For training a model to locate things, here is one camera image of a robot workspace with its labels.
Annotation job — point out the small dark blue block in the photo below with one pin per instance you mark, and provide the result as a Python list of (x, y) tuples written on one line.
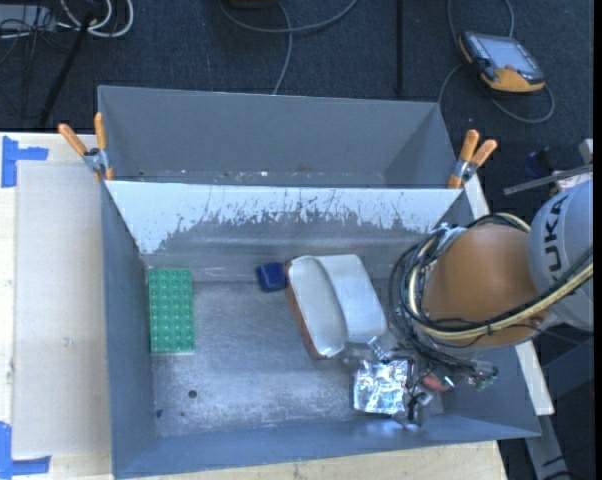
[(272, 276)]

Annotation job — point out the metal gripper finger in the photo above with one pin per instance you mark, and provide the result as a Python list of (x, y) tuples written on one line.
[(377, 348), (415, 410)]

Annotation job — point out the white tray with orange underside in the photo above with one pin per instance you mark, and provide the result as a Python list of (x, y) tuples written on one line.
[(331, 303)]

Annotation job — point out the green studded flat block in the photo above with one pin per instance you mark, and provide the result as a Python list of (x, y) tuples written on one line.
[(171, 313)]

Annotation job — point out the pale wood flat board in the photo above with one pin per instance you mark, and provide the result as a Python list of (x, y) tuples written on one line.
[(56, 293)]

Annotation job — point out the grey metal bin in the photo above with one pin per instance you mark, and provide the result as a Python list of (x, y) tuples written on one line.
[(251, 378)]

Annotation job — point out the crumpled silver foil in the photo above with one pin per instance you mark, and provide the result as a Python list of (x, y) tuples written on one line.
[(378, 388)]

